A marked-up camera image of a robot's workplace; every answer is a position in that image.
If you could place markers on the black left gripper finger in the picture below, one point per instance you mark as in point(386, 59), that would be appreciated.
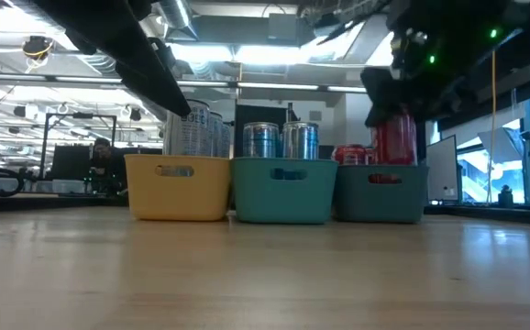
point(118, 32)
point(165, 52)

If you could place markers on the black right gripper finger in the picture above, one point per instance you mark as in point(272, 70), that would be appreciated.
point(437, 110)
point(382, 91)

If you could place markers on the red Coca-Cola can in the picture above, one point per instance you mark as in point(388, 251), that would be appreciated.
point(395, 142)
point(350, 155)

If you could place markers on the silver Celsius can pink mark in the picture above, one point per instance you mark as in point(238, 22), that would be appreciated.
point(196, 137)

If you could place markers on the silver and blue soda can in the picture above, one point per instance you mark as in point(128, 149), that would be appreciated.
point(301, 139)
point(281, 146)
point(260, 139)

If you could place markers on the grey-blue plastic bin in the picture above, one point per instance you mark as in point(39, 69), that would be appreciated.
point(379, 206)

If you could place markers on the yellow plastic bin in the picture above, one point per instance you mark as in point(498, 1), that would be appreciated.
point(178, 197)

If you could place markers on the teal plastic bin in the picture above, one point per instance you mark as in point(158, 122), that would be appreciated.
point(283, 201)

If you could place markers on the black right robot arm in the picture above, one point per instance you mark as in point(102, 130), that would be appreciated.
point(503, 23)

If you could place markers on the silver blue cans in bin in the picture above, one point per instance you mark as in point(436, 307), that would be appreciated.
point(265, 114)

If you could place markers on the white board panel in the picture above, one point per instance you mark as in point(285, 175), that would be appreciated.
point(441, 169)

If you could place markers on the long ceiling light strip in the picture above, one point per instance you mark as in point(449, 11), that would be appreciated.
point(274, 85)

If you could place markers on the small dark figurine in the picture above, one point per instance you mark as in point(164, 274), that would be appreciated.
point(505, 197)

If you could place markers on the person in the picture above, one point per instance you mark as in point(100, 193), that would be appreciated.
point(107, 167)

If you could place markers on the black computer monitor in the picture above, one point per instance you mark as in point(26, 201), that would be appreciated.
point(70, 162)

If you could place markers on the white box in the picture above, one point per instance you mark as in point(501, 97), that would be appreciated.
point(63, 186)

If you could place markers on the black metal frame stand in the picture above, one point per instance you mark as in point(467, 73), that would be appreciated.
point(81, 116)

